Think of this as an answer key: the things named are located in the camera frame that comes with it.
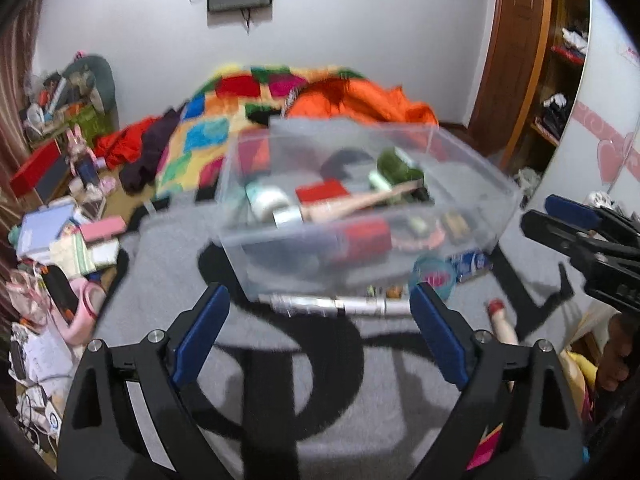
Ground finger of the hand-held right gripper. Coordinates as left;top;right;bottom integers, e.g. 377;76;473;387
520;209;603;272
544;194;640;248

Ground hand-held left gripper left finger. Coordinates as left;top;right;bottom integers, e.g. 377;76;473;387
56;282;236;480

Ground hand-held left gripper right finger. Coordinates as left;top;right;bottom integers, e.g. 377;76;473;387
407;281;586;480

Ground clear plastic storage box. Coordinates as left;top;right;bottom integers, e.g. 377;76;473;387
216;115;523;301

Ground pink braided cord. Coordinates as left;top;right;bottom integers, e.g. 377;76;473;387
392;225;446;253

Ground beige eraser block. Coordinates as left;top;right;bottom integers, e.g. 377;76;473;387
442;211;472;242

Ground white tape roll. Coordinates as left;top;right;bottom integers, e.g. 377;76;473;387
246;182;292;222

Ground dark green pump bottle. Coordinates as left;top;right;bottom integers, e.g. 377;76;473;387
376;147;426;186

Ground red zip pouch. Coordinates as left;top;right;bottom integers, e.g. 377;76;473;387
295;179;393;267

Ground person's right hand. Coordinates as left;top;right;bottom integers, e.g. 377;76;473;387
597;310;634;394

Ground beige stick red tip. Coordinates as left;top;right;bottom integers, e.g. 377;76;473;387
487;299;519;347

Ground small blue box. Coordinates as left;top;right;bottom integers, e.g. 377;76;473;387
450;250;493;283

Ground grey blanket black pattern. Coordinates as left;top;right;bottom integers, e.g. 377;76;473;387
92;195;601;480

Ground pink plastic cup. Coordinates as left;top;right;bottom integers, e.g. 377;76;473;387
64;280;107;347

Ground white wardrobe door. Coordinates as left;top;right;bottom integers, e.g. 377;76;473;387
525;0;640;211

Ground cream paper packet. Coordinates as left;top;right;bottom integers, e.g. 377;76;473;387
50;237;119;277

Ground pink flat case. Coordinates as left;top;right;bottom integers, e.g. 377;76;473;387
80;216;127;242

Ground black device orange mark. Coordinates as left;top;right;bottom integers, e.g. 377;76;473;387
42;265;77;320

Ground white papers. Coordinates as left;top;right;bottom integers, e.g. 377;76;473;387
10;320;77;451

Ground wooden wardrobe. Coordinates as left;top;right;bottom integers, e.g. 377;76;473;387
470;0;591;161

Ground dark purple cloth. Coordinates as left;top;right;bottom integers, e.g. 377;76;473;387
119;107;182;196

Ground blue notebook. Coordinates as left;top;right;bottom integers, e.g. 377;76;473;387
17;205;83;256

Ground red cloth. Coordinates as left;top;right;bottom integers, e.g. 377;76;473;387
95;116;166;168

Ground pink bunny toy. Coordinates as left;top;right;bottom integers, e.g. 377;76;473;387
67;127;103;191

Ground orange jacket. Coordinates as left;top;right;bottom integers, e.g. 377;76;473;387
287;77;441;128

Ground red long box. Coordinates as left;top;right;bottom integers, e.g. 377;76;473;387
10;140;68;196

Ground green patterned box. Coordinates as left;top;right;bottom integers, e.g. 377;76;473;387
65;105;111;146

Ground grey neck pillow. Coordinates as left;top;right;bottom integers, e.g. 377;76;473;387
62;54;118;126

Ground striped pink curtain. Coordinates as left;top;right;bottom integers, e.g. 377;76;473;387
0;0;56;241

